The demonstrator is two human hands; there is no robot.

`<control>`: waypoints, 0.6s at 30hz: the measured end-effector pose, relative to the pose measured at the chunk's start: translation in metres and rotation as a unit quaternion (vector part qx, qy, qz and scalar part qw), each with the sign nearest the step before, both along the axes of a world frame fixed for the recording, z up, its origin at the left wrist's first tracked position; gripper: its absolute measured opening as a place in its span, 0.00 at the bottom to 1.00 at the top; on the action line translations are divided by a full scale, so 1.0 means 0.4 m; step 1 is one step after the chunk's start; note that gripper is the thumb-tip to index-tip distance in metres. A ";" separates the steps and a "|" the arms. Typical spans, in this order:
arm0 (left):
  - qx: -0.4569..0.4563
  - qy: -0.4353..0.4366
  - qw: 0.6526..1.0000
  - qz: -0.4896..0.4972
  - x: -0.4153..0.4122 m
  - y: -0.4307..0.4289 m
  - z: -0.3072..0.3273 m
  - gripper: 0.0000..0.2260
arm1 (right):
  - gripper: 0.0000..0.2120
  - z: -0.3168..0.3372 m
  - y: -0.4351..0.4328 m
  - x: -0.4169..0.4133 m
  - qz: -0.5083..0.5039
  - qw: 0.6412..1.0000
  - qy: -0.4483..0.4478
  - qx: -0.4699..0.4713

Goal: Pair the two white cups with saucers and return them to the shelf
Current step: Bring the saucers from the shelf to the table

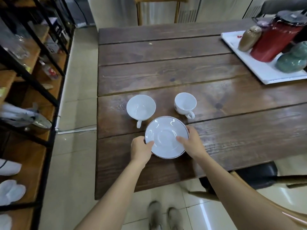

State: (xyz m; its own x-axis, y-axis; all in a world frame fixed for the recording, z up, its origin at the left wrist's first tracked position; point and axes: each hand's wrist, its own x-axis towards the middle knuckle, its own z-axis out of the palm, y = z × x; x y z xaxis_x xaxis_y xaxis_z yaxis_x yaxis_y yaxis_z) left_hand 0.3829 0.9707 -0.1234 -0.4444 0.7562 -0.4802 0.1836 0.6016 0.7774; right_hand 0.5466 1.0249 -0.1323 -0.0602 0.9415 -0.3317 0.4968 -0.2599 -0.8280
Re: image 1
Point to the person's left hand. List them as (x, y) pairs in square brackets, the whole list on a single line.
[(140, 149)]

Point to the person's right hand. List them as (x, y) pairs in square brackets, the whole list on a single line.
[(194, 144)]

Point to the person's right thumb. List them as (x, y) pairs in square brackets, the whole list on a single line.
[(181, 140)]

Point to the person's left thumb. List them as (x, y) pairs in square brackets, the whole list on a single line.
[(149, 143)]

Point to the white saucer with dark rim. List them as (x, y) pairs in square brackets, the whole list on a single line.
[(165, 136)]

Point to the person's left forearm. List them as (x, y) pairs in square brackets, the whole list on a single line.
[(112, 197)]

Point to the person's right forearm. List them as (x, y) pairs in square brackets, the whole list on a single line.
[(242, 195)]

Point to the wide white teacup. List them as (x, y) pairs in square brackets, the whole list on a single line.
[(141, 110)]

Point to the small white teacup with print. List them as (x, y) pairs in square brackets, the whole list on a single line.
[(185, 105)]

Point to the person's left shoe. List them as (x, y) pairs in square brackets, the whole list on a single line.
[(154, 214)]

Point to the person's shoe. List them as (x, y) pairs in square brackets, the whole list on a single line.
[(174, 219), (154, 214)]

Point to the person's right shoe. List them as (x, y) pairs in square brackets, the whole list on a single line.
[(174, 219)]

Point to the wooden chair with black seat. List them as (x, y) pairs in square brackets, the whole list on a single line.
[(261, 174)]

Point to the white rectangular tray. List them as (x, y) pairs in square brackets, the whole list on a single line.
[(263, 67)]

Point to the brown ceramic jar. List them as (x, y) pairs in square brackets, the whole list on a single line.
[(249, 38)]

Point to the black metal wooden shelf rack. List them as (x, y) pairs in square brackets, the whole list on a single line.
[(28, 98)]

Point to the wooden chair with metal legs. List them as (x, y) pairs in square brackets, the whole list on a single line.
[(158, 7)]

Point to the red thermos with black lid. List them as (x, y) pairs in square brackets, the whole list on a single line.
[(273, 39)]

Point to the green ceramic jar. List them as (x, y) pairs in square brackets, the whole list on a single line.
[(291, 58)]

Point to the white slipper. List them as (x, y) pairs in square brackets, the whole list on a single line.
[(9, 167), (5, 222), (10, 191)]

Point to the clear glass pitcher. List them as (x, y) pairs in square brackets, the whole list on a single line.
[(15, 44)]

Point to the dark grey chair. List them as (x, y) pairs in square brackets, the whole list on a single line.
[(283, 4)]

